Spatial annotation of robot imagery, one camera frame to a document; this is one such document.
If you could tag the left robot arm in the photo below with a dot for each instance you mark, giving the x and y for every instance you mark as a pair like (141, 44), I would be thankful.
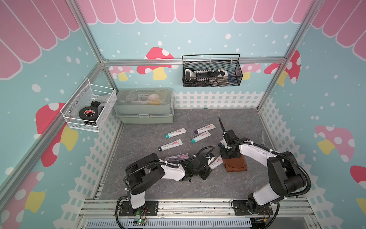
(144, 173)

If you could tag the green plastic storage box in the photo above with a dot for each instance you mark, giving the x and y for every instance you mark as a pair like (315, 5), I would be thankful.
(145, 105)

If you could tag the silver foil toothpaste tube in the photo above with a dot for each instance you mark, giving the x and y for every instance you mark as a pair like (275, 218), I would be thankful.
(178, 157)

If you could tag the black tape roll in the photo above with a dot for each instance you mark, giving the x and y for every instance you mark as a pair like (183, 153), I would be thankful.
(89, 113)

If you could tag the purple cap toothpaste tube top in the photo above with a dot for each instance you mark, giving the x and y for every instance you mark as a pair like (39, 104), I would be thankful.
(205, 128)

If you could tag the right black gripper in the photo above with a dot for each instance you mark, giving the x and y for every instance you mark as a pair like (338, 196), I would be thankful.
(223, 155)

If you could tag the teal cap toothpaste tube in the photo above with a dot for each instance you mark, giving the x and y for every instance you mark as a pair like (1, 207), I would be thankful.
(175, 133)
(200, 137)

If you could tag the black wire mesh basket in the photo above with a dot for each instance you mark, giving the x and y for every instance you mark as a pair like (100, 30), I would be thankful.
(229, 62)

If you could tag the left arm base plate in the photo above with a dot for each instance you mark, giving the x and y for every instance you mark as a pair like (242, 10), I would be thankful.
(150, 208)

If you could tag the silver wrench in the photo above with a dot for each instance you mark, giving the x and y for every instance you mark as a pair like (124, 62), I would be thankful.
(263, 138)

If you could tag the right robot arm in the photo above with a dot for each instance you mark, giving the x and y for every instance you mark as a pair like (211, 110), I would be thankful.
(286, 178)

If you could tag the black power strip in basket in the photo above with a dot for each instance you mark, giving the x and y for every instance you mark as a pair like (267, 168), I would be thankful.
(199, 77)

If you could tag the white wire basket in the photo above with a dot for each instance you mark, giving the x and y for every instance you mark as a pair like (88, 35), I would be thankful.
(86, 95)

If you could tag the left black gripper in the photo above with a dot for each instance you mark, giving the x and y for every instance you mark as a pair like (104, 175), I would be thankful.
(207, 171)

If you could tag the brown microfiber cloth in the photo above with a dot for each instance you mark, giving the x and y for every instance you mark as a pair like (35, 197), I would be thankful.
(235, 164)

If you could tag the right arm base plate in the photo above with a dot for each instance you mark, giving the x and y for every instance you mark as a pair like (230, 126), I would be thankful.
(250, 208)

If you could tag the dark cap toothpaste tube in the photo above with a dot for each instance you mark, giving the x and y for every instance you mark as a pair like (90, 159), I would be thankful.
(216, 163)
(171, 145)

